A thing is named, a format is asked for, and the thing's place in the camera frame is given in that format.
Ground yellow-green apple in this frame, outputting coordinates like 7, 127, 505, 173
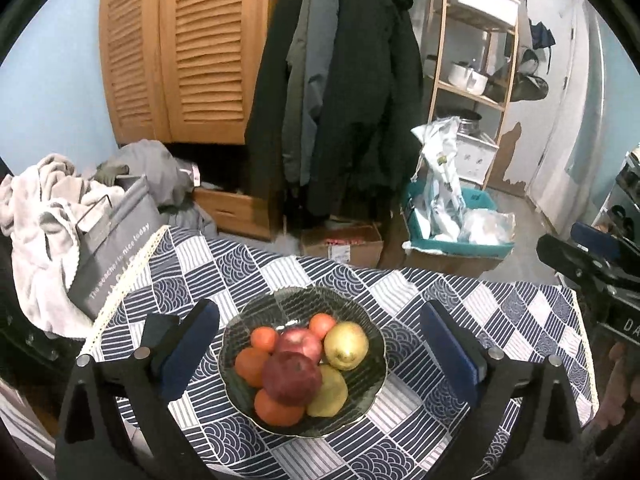
323, 322, 370, 372

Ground white rice bag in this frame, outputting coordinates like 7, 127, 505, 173
411, 116, 468, 241

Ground bamboo shelf rack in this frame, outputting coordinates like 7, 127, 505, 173
425, 0, 523, 126

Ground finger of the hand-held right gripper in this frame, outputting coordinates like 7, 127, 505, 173
571, 222, 640, 266
536, 234, 616, 293

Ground black hooded coat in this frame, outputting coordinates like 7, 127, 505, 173
245, 0, 426, 221

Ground white pot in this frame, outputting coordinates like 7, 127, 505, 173
447, 61, 490, 95

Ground grey jacket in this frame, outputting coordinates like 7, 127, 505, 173
281, 0, 341, 188

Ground wooden drawer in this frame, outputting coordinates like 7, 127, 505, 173
192, 187, 281, 241

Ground red apple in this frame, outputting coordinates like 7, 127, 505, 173
276, 327, 323, 363
261, 351, 323, 407

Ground beige towel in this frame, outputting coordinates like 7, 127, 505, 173
0, 154, 126, 341

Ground grey hanging bag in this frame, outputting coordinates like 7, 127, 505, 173
482, 47, 551, 103

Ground white storage bin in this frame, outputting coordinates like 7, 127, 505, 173
446, 0, 521, 28

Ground blue white patterned tablecloth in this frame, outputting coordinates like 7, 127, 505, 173
80, 225, 600, 480

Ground cardboard box with red label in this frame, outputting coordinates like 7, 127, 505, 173
300, 222, 385, 268

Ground orange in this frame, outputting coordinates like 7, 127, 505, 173
254, 387, 306, 427
235, 347, 271, 388

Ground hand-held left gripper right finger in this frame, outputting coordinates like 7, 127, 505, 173
419, 301, 585, 480

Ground white shoe rack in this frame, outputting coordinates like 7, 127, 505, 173
590, 145, 640, 241

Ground clear plastic bags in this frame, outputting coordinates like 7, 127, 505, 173
457, 208, 516, 247

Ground small tangerine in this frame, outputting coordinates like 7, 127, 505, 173
250, 326, 279, 353
308, 313, 338, 341

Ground wooden louvered wardrobe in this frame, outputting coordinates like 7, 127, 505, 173
97, 0, 301, 148

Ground steel pot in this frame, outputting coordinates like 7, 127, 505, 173
452, 110, 483, 133

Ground white door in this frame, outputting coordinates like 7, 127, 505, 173
500, 0, 581, 201

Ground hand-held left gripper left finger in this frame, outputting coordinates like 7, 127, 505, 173
54, 299, 222, 480

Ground teal plastic crate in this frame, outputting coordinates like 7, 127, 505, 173
402, 180, 516, 256

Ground person's right hand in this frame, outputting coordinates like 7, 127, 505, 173
602, 342, 640, 428

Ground brown cardboard box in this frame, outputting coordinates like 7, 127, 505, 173
377, 210, 503, 278

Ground silver pipe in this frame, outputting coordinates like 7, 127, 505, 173
567, 2, 608, 181

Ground grey tote bag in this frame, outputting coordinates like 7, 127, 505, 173
67, 175, 166, 321

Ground dark glass bowl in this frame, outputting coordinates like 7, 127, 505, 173
217, 286, 388, 438

